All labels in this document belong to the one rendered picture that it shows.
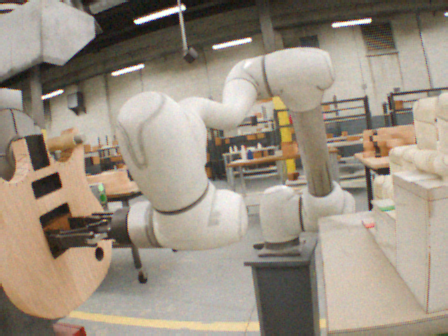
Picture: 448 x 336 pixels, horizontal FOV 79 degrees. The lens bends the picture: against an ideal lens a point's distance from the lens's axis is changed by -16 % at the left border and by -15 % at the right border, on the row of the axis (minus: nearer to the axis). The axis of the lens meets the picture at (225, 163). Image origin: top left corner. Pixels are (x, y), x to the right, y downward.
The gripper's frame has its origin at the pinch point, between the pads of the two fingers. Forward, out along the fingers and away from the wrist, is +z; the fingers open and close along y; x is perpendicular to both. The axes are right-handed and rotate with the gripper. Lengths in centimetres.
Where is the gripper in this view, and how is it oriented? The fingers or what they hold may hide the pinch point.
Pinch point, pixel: (62, 229)
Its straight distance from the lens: 75.3
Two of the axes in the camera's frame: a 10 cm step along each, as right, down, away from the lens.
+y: 2.2, -2.3, 9.5
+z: -9.6, 1.4, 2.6
